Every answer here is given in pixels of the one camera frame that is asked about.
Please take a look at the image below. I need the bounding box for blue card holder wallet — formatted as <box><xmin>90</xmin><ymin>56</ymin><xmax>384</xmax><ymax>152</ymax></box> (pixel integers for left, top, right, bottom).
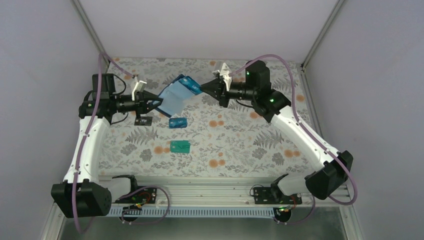
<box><xmin>156</xmin><ymin>74</ymin><xmax>195</xmax><ymax>118</ymax></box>

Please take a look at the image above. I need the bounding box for floral patterned table mat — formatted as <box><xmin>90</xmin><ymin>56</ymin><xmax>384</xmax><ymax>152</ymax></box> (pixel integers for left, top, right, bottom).
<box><xmin>98</xmin><ymin>57</ymin><xmax>312</xmax><ymax>178</ymax></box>

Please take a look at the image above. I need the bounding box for grey slotted cable duct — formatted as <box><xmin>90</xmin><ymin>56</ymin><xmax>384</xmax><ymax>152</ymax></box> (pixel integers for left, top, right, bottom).
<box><xmin>106</xmin><ymin>206</ymin><xmax>275</xmax><ymax>219</ymax></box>

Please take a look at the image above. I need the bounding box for black credit card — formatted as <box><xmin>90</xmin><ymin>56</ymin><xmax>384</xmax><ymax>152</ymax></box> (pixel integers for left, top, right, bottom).
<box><xmin>134</xmin><ymin>116</ymin><xmax>153</xmax><ymax>126</ymax></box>

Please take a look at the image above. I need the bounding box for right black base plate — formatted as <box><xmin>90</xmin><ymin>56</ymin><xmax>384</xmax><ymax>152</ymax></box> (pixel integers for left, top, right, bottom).
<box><xmin>250</xmin><ymin>186</ymin><xmax>303</xmax><ymax>205</ymax></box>

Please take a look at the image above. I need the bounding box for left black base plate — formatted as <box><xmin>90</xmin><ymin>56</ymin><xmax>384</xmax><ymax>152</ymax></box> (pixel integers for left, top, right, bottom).
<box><xmin>114</xmin><ymin>187</ymin><xmax>158</xmax><ymax>204</ymax></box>

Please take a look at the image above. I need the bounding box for blue credit card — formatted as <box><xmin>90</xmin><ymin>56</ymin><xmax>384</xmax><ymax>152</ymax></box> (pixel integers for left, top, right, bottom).
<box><xmin>179</xmin><ymin>76</ymin><xmax>202</xmax><ymax>95</ymax></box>
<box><xmin>168</xmin><ymin>117</ymin><xmax>188</xmax><ymax>129</ymax></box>

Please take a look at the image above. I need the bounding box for aluminium rail frame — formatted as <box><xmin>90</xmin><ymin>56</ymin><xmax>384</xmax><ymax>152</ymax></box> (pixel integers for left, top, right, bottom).
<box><xmin>54</xmin><ymin>174</ymin><xmax>353</xmax><ymax>208</ymax></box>

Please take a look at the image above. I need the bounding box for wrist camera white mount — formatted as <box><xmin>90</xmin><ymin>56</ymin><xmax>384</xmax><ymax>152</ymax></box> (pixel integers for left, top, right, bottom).
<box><xmin>131</xmin><ymin>77</ymin><xmax>147</xmax><ymax>102</ymax></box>
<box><xmin>212</xmin><ymin>61</ymin><xmax>233</xmax><ymax>92</ymax></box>

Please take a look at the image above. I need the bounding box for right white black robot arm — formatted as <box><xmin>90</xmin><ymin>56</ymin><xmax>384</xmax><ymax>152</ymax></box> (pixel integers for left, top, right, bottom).
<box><xmin>200</xmin><ymin>60</ymin><xmax>354</xmax><ymax>204</ymax></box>

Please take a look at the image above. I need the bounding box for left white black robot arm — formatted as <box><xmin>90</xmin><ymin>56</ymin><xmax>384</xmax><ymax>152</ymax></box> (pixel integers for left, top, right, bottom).
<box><xmin>50</xmin><ymin>73</ymin><xmax>163</xmax><ymax>218</ymax></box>

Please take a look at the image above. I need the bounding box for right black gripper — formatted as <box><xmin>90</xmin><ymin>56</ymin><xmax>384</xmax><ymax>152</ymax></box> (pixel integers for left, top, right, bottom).
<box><xmin>200</xmin><ymin>78</ymin><xmax>257</xmax><ymax>108</ymax></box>

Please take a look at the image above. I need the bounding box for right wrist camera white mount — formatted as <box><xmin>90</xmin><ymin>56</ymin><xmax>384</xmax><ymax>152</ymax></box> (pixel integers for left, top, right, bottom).
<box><xmin>212</xmin><ymin>61</ymin><xmax>233</xmax><ymax>92</ymax></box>

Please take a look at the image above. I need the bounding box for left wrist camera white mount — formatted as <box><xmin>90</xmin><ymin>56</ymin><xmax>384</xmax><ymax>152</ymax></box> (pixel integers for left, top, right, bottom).
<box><xmin>131</xmin><ymin>77</ymin><xmax>147</xmax><ymax>102</ymax></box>

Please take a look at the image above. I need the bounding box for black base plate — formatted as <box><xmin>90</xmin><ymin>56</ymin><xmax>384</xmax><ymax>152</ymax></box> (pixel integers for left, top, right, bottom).
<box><xmin>250</xmin><ymin>186</ymin><xmax>303</xmax><ymax>205</ymax></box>
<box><xmin>114</xmin><ymin>187</ymin><xmax>158</xmax><ymax>204</ymax></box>

